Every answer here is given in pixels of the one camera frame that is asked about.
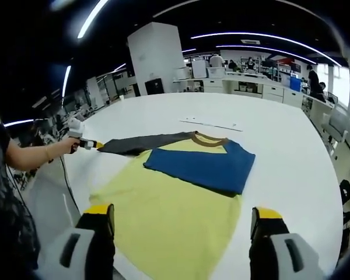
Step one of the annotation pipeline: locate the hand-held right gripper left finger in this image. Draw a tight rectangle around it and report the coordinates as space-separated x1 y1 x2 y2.
36 203 117 280

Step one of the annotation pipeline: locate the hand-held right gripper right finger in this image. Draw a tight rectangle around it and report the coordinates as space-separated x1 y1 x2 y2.
248 205 325 280

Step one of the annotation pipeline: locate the yellow blue grey garment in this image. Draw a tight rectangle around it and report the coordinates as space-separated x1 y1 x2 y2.
89 131 257 280

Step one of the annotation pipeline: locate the white template strip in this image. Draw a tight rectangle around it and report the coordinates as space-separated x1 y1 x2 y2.
178 117 244 132

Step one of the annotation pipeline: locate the person's left hand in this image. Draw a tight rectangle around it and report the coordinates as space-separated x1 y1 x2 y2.
57 136 81 156

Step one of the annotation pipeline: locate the long ceiling light strip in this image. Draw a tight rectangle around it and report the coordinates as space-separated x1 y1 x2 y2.
190 31 342 67
62 65 73 97
76 0 112 39
215 44 319 64

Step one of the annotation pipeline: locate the white office chair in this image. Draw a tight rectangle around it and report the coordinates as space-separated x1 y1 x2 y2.
320 107 350 154

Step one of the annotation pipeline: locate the white cabinet row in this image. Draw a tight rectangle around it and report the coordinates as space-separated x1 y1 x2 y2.
203 76 303 105

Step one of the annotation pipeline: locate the black cable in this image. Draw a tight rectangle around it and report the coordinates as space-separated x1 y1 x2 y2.
59 153 83 218

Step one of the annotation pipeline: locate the black wall panel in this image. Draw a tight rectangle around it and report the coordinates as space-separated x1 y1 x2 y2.
144 77 165 96

